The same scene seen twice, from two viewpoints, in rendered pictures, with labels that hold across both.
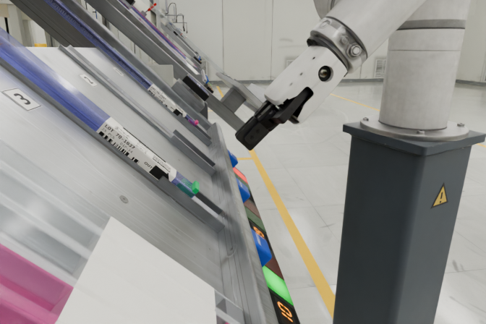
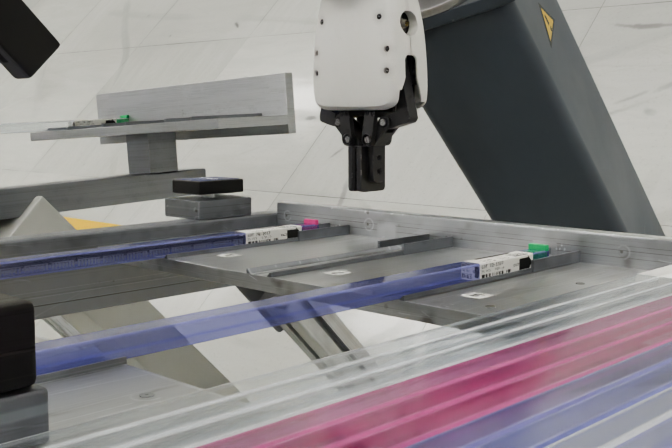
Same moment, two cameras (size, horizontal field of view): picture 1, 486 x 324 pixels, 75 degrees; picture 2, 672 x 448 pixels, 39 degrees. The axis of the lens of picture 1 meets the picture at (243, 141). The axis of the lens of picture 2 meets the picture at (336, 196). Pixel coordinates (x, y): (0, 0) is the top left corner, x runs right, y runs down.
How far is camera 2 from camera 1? 0.50 m
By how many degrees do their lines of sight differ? 29
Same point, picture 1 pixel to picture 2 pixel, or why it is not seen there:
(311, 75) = (399, 40)
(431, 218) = (558, 57)
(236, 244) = (622, 244)
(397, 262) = (570, 144)
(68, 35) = (31, 297)
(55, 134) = (517, 292)
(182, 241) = (612, 274)
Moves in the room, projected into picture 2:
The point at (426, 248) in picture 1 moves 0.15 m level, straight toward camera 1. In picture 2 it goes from (577, 96) to (634, 158)
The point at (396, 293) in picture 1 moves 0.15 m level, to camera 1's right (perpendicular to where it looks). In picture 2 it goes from (594, 178) to (650, 94)
